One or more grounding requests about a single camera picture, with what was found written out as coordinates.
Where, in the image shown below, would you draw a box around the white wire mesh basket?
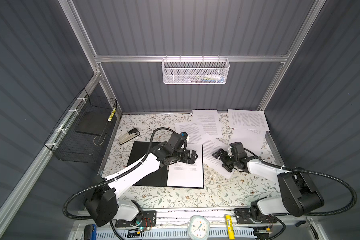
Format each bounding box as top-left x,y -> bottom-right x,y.
161,58 -> 230,85

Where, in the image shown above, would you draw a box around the black handled pliers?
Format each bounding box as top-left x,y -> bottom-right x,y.
295,220 -> 320,240

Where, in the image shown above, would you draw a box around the yellow marker in black basket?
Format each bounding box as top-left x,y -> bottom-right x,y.
108,108 -> 116,122

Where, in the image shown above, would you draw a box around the beige black clip folder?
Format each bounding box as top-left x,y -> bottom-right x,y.
125,141 -> 205,190

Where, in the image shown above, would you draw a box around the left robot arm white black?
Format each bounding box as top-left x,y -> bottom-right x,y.
84,132 -> 198,227

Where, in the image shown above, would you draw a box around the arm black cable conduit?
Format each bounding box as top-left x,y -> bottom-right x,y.
242,148 -> 358,217
62,127 -> 181,240

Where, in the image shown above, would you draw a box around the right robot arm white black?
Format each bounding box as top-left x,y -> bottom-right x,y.
212,142 -> 325,223

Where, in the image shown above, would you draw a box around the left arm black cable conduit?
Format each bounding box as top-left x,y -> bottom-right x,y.
62,127 -> 181,240

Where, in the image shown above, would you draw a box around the printed paper sheet under folder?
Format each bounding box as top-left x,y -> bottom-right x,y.
175,121 -> 205,144

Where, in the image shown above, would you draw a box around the blue black tool handle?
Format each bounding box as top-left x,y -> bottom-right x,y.
83,224 -> 97,240

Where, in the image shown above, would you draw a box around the yellow glue stick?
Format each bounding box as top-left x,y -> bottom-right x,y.
225,215 -> 235,240

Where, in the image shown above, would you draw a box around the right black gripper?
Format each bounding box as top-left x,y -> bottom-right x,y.
212,148 -> 238,172

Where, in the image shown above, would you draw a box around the black wire mesh basket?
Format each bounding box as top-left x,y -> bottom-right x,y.
45,90 -> 118,164

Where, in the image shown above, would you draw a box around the white round clock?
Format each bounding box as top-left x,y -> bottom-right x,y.
188,215 -> 210,240

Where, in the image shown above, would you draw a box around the printed paper sheet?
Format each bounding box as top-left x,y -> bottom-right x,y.
193,110 -> 223,138
175,121 -> 205,144
167,144 -> 204,189
228,109 -> 270,131
229,129 -> 266,156

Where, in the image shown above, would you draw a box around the black grey stapler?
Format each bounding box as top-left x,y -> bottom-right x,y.
118,128 -> 140,145

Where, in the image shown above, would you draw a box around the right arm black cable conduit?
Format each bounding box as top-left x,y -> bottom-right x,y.
242,148 -> 358,217

